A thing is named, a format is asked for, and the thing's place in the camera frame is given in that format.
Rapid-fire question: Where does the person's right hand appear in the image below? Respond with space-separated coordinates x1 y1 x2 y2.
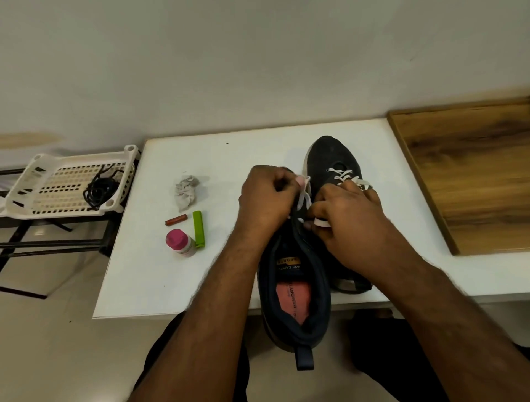
303 178 423 287

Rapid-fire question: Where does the person's left hand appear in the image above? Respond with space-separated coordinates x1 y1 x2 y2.
232 165 306 250

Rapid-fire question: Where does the grey shoelaces bundle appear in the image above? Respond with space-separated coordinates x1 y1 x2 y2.
290 174 332 229

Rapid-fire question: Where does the grey shoelace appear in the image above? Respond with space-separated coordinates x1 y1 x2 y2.
327 166 374 193

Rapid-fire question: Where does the dark sneaker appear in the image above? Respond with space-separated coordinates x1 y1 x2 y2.
256 217 333 372
305 135 374 295

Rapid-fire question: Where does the black shoelace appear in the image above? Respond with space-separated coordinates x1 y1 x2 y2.
88 166 127 202
82 174 119 210

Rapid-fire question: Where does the person's right forearm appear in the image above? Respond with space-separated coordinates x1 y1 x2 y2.
385 258 530 402

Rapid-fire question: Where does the person's left forearm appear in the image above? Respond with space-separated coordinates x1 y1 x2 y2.
128 232 274 402

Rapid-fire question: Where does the green marker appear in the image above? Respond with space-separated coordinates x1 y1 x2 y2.
192 209 206 250

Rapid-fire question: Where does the crumpled white paper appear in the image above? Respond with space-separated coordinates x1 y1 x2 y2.
174 173 202 212

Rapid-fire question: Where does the pink capped white bottle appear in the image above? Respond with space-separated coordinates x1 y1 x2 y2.
165 228 197 256

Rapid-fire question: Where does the wooden board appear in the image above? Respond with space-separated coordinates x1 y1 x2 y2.
386 98 530 257

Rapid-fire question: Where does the white perforated plastic tray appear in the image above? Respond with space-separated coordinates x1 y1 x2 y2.
0 144 141 220

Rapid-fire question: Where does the black metal rack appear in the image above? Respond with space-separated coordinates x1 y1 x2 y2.
0 164 124 301

